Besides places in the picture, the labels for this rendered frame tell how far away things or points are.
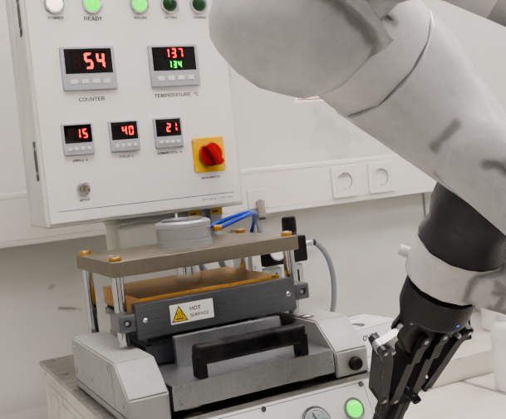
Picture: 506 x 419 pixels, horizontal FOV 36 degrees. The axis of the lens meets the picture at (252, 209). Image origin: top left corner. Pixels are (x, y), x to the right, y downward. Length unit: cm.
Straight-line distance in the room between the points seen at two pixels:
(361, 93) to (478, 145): 10
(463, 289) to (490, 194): 16
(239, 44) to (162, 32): 79
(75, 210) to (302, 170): 64
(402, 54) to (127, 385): 51
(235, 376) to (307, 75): 54
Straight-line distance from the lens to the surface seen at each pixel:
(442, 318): 80
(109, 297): 113
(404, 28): 60
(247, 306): 104
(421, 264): 77
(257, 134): 169
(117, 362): 93
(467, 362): 162
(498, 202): 64
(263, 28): 46
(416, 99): 61
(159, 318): 99
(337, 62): 47
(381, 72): 60
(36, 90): 119
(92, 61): 121
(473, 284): 77
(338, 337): 103
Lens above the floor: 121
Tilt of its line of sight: 3 degrees down
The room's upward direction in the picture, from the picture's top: 6 degrees counter-clockwise
